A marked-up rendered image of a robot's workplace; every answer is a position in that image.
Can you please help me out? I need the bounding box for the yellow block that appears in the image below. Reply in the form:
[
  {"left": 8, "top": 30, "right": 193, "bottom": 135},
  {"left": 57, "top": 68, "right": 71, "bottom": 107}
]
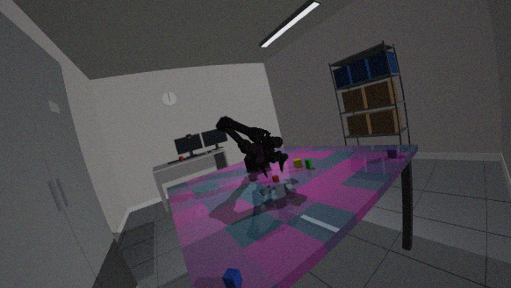
[{"left": 293, "top": 159, "right": 302, "bottom": 168}]

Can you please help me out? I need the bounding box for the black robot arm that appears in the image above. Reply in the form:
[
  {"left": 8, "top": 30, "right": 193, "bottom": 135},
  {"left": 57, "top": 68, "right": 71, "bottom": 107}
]
[{"left": 216, "top": 116, "right": 283, "bottom": 163}]

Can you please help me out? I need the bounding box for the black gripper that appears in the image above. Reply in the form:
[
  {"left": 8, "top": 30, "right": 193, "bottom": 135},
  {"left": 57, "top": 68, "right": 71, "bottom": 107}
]
[{"left": 254, "top": 148, "right": 289, "bottom": 178}]

